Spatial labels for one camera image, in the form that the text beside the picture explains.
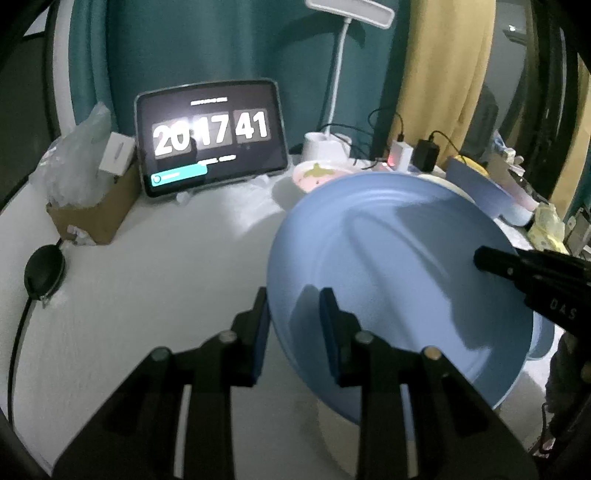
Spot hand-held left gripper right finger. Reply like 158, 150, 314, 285
318, 287, 539, 480

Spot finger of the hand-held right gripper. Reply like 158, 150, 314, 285
474, 246, 591, 301

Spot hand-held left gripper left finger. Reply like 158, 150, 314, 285
53, 286, 271, 480

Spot dark blue bowl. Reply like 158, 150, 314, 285
447, 159, 513, 217

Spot light blue plate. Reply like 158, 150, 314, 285
266, 173, 536, 428

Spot crumpled yellow wrapper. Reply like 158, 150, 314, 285
526, 203, 566, 252

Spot white paper packets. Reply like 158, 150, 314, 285
492, 131, 527, 176

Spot black charger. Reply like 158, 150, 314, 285
412, 138, 439, 172

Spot white charger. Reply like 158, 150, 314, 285
392, 141, 415, 169

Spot yellow curtain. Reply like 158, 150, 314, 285
549, 46, 591, 217
392, 0, 495, 158

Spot pink strawberry bowl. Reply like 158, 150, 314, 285
293, 161, 358, 193

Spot white desk lamp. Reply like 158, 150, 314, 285
302, 0, 395, 163

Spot tablet with clock display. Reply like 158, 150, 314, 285
135, 79, 291, 198

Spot small white box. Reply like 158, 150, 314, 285
98, 133, 137, 176

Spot clear plastic bag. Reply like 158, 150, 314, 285
30, 102, 114, 208

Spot teal curtain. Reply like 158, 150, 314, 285
69, 0, 407, 158

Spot metal bracket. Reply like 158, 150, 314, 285
566, 210, 591, 254

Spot black charger cable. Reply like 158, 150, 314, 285
427, 130, 467, 162

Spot thin black cable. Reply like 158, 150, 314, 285
369, 108, 406, 144

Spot black lamp cable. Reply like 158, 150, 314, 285
318, 124, 384, 160

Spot black round puck with cable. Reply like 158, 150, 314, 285
7, 237, 63, 435

